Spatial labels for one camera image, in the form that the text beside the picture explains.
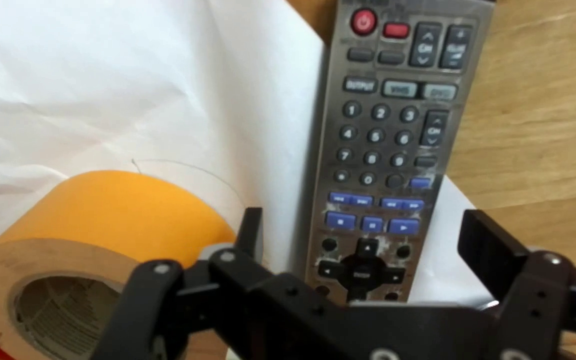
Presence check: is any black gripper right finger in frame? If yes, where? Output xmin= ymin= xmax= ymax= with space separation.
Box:
xmin=456 ymin=208 xmax=576 ymax=360

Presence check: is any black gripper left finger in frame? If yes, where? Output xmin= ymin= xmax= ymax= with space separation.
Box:
xmin=89 ymin=207 xmax=303 ymax=360

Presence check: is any silver remote control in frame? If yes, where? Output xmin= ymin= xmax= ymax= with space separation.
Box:
xmin=302 ymin=0 xmax=495 ymax=307

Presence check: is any orange tape roll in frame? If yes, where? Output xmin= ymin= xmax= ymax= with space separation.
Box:
xmin=0 ymin=169 xmax=235 ymax=360

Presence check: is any white paper sheet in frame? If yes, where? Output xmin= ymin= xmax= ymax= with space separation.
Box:
xmin=0 ymin=0 xmax=495 ymax=308

